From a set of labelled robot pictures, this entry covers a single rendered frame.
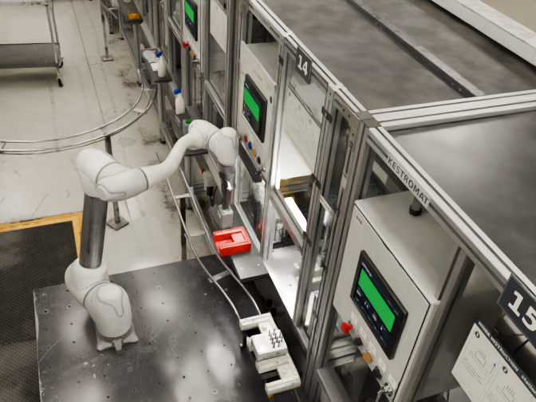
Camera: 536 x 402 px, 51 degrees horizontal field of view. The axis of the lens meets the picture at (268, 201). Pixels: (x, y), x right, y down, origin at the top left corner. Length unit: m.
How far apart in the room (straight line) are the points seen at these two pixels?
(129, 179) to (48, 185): 2.58
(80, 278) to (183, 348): 0.56
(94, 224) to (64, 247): 1.71
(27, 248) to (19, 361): 0.95
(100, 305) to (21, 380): 1.10
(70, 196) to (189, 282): 1.95
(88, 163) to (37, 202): 2.31
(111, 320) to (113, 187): 0.63
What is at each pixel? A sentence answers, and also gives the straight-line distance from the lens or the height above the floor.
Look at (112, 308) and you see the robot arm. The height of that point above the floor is 0.92.
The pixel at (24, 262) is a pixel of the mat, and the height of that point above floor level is 0.01.
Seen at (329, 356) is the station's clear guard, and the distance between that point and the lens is 2.26.
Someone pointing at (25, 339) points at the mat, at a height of 0.01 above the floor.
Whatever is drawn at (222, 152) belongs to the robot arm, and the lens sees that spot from 2.55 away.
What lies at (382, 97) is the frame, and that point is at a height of 2.01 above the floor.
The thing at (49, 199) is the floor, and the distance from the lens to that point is 4.66.
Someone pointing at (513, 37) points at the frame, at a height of 2.08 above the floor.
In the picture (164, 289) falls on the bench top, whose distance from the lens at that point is 2.90.
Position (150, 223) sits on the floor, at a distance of 4.31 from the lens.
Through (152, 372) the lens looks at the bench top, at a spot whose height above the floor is 0.68.
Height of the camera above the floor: 2.82
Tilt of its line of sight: 39 degrees down
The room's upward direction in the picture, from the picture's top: 5 degrees clockwise
